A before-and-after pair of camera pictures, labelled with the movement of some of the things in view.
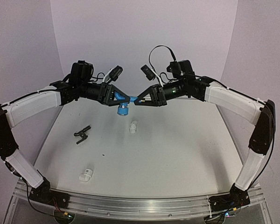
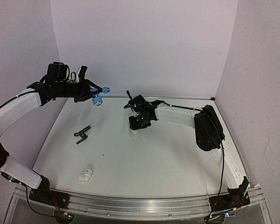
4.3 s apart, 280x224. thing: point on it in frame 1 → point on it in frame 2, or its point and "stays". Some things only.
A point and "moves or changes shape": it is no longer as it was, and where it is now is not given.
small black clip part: x=82 y=134 stays
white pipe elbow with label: x=86 y=176 stays
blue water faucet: x=123 y=109 moves or changes shape
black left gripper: x=106 y=95 → x=84 y=89
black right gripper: x=160 y=94 → x=132 y=104
